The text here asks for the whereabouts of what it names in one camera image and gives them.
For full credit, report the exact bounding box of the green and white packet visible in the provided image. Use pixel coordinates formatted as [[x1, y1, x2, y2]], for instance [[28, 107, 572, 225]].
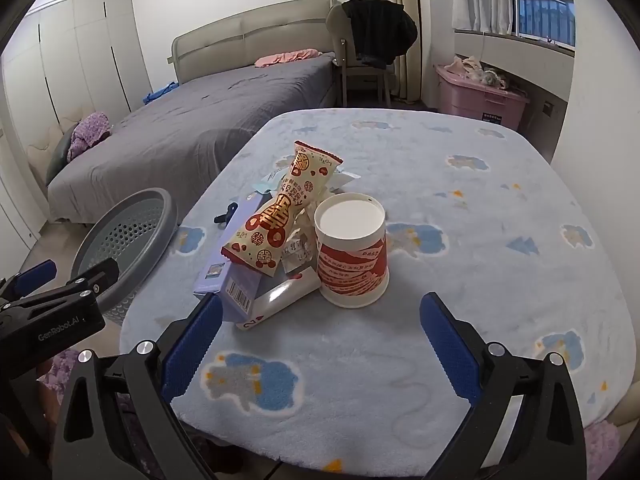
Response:
[[252, 162, 293, 196]]

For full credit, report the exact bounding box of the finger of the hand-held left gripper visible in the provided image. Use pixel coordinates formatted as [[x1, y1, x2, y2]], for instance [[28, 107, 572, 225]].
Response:
[[0, 259, 57, 306], [10, 257, 121, 311]]

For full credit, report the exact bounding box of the beige chair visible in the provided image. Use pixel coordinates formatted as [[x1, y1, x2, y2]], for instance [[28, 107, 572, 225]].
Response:
[[326, 4, 396, 107]]

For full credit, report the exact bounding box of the pink cloth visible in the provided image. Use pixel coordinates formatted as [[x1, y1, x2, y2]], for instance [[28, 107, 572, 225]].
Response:
[[255, 49, 322, 68]]

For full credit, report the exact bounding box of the black clip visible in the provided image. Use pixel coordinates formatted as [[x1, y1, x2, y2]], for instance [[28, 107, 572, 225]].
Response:
[[214, 203, 242, 226]]

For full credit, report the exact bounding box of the blue barcode carton box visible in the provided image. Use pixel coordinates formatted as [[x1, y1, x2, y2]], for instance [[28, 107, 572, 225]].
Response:
[[220, 265, 281, 326]]

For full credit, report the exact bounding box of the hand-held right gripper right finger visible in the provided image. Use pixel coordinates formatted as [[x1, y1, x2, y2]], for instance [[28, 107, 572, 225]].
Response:
[[419, 291, 588, 480]]

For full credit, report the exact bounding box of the grey perforated plastic basket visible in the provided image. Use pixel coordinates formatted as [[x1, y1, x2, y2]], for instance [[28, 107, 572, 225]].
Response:
[[70, 187, 179, 326]]

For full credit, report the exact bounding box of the purple fuzzy blanket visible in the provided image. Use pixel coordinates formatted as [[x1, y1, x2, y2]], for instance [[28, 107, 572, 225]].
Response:
[[67, 111, 112, 161]]

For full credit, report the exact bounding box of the white wardrobe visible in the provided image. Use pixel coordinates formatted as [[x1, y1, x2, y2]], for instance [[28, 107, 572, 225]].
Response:
[[0, 0, 151, 246]]

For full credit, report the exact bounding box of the small clear wrapper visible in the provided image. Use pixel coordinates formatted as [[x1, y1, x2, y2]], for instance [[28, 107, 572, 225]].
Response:
[[280, 232, 317, 275]]

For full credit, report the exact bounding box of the light blue printed blanket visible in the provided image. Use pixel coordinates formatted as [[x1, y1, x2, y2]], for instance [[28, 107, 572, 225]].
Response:
[[119, 109, 623, 472]]

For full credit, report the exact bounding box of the light purple carton box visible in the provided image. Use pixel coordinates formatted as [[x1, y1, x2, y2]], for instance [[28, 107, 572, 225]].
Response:
[[193, 192, 266, 295]]

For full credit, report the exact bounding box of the blue cloth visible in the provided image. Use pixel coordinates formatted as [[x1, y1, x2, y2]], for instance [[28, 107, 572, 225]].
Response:
[[142, 81, 179, 105]]

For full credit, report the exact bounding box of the bed with grey sheet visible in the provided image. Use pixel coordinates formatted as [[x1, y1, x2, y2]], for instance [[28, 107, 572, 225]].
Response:
[[46, 52, 336, 223]]

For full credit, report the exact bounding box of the pile of clothes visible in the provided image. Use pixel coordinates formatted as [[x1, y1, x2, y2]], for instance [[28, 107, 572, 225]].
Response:
[[447, 56, 526, 93]]

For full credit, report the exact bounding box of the window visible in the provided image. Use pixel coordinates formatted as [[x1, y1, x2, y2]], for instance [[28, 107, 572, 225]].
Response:
[[510, 0, 576, 51]]

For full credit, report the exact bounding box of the beige bed headboard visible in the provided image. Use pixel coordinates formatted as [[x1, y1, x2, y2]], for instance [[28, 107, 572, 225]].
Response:
[[167, 0, 340, 85]]

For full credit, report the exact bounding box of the pink storage bin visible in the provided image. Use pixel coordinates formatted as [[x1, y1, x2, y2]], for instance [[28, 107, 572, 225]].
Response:
[[433, 64, 531, 131]]

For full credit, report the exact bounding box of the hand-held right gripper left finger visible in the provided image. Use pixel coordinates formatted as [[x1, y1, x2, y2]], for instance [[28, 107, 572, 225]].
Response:
[[52, 292, 224, 480]]

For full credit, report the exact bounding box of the red and white snack packet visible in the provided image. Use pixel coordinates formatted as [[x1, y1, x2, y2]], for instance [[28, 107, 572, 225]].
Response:
[[221, 141, 344, 277]]

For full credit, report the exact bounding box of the dark grey cushion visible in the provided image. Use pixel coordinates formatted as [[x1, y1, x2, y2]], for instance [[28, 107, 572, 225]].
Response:
[[46, 122, 81, 186]]

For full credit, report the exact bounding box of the white and red paper cup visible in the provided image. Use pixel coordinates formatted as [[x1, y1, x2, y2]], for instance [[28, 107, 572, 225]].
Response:
[[314, 193, 390, 309]]

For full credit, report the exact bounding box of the black jacket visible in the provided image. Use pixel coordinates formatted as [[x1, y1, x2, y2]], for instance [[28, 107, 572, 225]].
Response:
[[342, 0, 418, 70]]

